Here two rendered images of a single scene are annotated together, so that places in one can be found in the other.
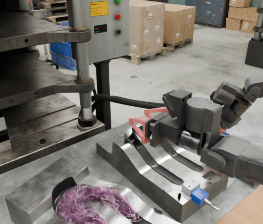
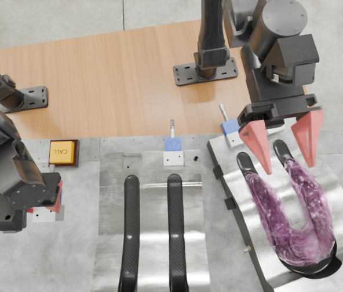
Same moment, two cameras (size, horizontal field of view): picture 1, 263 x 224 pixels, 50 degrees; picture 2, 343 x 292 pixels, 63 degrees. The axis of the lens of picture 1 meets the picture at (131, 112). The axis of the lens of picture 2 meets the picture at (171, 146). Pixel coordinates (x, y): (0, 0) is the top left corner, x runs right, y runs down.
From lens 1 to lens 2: 0.83 m
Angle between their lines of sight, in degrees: 74
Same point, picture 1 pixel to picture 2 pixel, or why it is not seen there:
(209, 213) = (159, 148)
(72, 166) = not seen: outside the picture
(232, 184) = (94, 160)
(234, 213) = (135, 131)
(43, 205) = not seen: outside the picture
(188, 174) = (152, 183)
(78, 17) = not seen: outside the picture
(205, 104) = (281, 7)
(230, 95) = (27, 167)
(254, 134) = not seen: outside the picture
